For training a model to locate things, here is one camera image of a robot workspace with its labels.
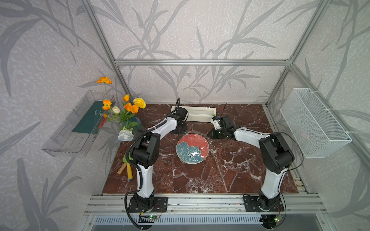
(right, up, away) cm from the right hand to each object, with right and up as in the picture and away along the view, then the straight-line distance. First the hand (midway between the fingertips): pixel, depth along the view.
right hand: (207, 134), depth 96 cm
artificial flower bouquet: (-49, +11, -13) cm, 52 cm away
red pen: (-54, +9, -26) cm, 60 cm away
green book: (-58, +9, -28) cm, 65 cm away
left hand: (-17, +2, +3) cm, 17 cm away
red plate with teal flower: (-10, -10, -2) cm, 14 cm away
